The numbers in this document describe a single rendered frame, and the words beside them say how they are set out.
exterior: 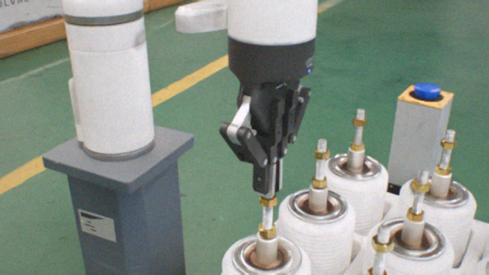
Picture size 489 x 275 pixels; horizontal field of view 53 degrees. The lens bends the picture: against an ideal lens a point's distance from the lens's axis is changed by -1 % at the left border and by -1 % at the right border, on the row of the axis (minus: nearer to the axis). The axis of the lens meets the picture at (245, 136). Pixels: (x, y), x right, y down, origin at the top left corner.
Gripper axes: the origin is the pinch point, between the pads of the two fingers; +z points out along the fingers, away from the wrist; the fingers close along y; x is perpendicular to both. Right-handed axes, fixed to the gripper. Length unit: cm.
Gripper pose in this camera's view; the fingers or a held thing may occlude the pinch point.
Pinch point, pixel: (267, 175)
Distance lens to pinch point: 48.3
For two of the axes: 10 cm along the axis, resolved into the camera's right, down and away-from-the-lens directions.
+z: 0.0, 9.0, 4.4
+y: 5.4, -3.7, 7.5
